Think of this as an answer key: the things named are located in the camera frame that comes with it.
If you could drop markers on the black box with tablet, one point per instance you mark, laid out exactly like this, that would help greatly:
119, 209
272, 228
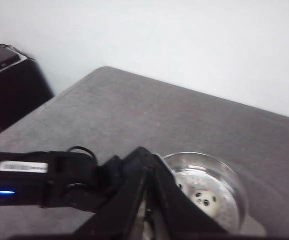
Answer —
23, 86

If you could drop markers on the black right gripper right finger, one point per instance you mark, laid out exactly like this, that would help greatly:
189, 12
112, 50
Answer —
180, 216

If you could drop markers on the white perforated steamer liner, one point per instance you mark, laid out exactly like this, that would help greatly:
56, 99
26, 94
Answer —
228, 217

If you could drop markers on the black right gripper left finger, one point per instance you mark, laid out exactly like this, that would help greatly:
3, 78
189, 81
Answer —
117, 217

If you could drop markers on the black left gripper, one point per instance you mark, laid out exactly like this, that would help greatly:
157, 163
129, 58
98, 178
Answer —
106, 181

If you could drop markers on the panda bun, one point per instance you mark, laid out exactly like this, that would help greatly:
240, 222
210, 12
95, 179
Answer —
181, 187
207, 201

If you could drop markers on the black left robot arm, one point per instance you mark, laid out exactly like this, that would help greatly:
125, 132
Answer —
59, 179

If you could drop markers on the stainless steel steamer pot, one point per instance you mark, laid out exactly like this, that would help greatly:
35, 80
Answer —
189, 160

